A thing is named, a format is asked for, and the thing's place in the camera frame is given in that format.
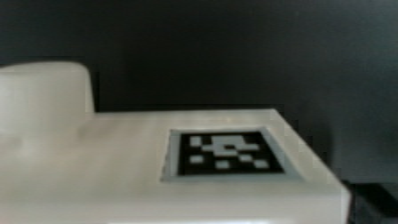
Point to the white drawer front with knob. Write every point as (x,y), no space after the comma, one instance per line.
(191,167)

